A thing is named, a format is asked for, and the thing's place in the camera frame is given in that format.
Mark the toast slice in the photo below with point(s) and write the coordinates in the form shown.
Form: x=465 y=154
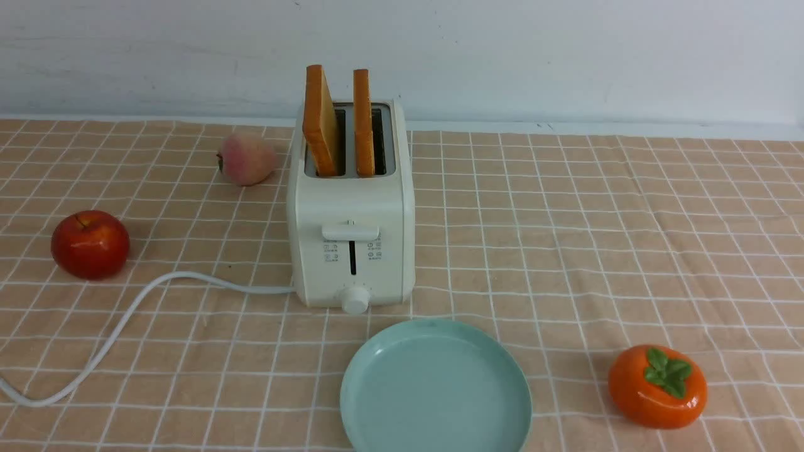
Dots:
x=320 y=124
x=363 y=131

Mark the white two-slot toaster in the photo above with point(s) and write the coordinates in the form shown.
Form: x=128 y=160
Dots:
x=352 y=239

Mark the light blue round plate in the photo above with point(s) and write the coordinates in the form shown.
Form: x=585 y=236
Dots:
x=435 y=385

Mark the pink peach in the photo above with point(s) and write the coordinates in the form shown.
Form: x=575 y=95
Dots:
x=246 y=159

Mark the orange checkered tablecloth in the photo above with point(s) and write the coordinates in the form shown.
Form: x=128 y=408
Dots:
x=567 y=249

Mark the orange persimmon with green leaves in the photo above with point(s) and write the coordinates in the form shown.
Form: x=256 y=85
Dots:
x=657 y=387

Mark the red apple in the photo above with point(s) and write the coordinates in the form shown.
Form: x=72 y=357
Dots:
x=91 y=245

